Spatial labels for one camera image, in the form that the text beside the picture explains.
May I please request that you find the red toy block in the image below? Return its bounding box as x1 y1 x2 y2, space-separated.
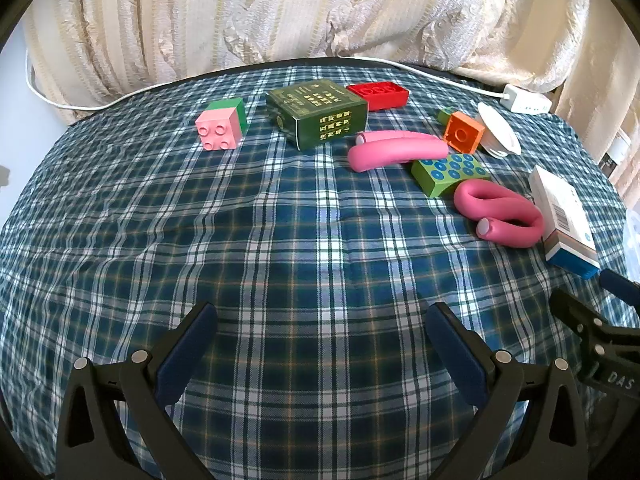
346 81 410 112

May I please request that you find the orange toy block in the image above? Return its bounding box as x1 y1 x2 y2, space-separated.
437 108 486 154

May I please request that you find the green blue-dotted toy block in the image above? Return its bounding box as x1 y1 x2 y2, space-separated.
411 152 492 198

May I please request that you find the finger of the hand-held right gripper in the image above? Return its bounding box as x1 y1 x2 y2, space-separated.
549 289 640 356
599 268 640 308

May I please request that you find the blue plaid tablecloth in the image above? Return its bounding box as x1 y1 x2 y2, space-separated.
0 57 633 480

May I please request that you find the dark green cardboard box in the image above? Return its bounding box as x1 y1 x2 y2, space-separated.
265 79 369 151

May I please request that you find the white and blue carton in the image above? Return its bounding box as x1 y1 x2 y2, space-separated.
528 164 601 278

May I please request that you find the white power cable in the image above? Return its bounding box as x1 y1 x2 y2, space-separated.
25 56 506 111

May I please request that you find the cream patterned curtain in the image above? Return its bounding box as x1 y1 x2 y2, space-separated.
22 0 640 196

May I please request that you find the white plate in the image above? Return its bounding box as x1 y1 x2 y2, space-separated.
475 102 522 157

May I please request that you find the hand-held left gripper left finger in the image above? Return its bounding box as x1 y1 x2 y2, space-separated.
56 301 219 480

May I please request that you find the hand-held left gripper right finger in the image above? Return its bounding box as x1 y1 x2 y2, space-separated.
426 302 593 480

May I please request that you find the pink foam hair curler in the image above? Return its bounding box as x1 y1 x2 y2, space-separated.
453 180 544 248
347 130 449 174

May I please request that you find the pink and green toy block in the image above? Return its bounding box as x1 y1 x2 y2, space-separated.
195 99 249 152

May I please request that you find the white power strip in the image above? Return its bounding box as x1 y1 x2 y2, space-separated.
501 84 552 114

